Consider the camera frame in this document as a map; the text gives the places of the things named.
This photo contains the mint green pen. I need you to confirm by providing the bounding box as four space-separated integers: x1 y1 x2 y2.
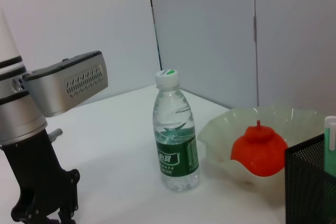
323 115 336 176

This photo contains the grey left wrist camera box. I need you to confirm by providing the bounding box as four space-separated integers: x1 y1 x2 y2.
22 50 109 118

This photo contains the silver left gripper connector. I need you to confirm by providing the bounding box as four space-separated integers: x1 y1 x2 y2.
48 128 64 141

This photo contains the translucent green fruit bowl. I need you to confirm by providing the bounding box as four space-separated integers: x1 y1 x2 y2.
197 105 333 187

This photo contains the black mesh pen holder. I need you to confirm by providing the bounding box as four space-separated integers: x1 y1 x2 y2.
285 132 336 224

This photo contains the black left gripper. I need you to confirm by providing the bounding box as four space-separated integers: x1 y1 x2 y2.
0 126 81 224

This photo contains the clear green-label water bottle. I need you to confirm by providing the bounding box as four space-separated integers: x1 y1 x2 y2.
152 68 201 193

